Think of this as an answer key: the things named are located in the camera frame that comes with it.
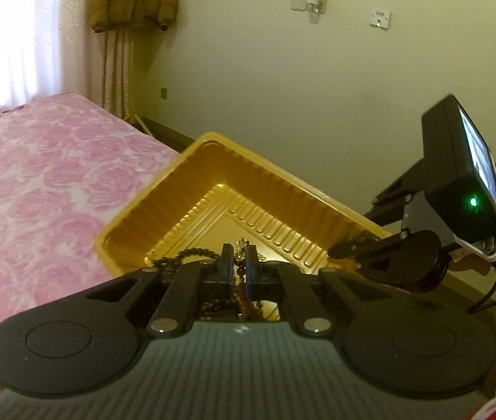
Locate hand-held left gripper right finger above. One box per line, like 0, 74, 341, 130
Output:
243, 244, 391, 337

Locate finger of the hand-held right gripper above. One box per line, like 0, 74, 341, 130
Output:
327, 230, 411, 272
364, 155, 426, 230

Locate brown bead necklace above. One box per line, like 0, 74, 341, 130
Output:
195, 267, 275, 322

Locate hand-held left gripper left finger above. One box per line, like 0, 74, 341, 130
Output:
84, 244, 235, 337

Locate yellow coat rack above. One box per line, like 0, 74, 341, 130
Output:
125, 113, 152, 136

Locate white wall socket with plug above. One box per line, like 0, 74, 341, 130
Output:
307, 0, 328, 23

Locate pink floral blanket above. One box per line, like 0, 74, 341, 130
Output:
0, 92, 187, 403

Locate dark bead bracelet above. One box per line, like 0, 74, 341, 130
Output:
151, 247, 220, 272

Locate gold pearl chain bracelet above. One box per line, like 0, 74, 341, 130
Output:
235, 237, 249, 272

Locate gold plastic tray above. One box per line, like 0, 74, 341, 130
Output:
92, 131, 392, 322

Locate patterned pink drape curtain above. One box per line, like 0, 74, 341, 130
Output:
62, 0, 137, 123

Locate sheer pink curtain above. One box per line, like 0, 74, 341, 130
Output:
0, 0, 78, 125

